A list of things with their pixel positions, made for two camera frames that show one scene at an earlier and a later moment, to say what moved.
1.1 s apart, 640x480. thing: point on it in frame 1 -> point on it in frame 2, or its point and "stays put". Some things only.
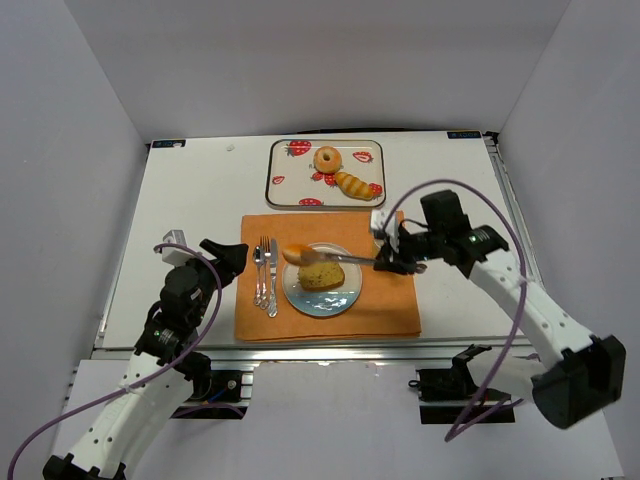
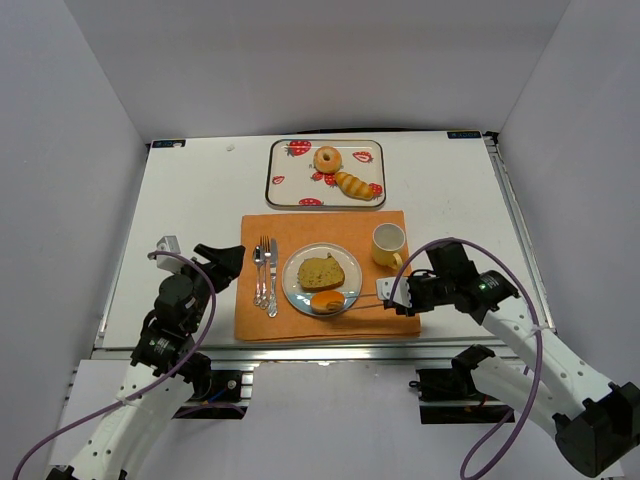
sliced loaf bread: [319, 276] stays put
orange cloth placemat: [386, 303] stays put
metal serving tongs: [310, 257] -> [365, 306]
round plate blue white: [327, 302] stays put
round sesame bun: [293, 253] -> [325, 302]
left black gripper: [210, 265] stays put
